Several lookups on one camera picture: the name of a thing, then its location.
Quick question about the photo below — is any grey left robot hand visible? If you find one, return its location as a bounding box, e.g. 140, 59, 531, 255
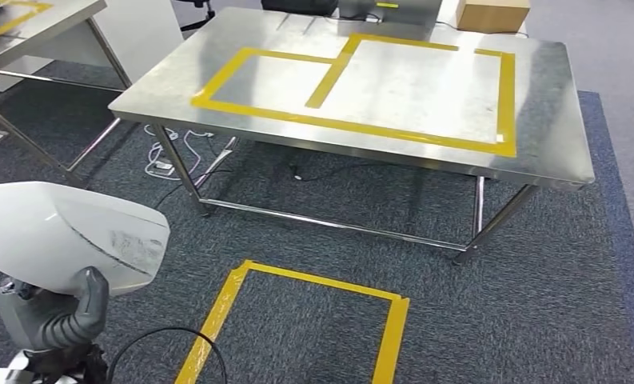
0, 266, 110, 353

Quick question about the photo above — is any white plastic car part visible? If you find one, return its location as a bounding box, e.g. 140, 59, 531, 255
0, 180, 171, 298

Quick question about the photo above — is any steel workbench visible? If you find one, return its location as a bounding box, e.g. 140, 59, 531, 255
107, 6, 597, 266

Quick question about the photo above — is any steel table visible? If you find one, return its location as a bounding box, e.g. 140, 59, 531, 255
0, 0, 134, 190

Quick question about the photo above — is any yellow tape double rectangle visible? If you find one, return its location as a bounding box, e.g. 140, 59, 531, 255
190, 32, 518, 159

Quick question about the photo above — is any grey laptop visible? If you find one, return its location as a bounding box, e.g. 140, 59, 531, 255
337, 0, 443, 29

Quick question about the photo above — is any cardboard box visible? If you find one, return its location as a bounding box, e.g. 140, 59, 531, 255
455, 0, 532, 35

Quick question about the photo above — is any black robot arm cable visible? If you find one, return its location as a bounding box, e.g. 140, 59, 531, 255
106, 326, 228, 384

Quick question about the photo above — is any white coiled cable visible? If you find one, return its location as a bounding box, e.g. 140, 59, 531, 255
143, 123, 215, 180

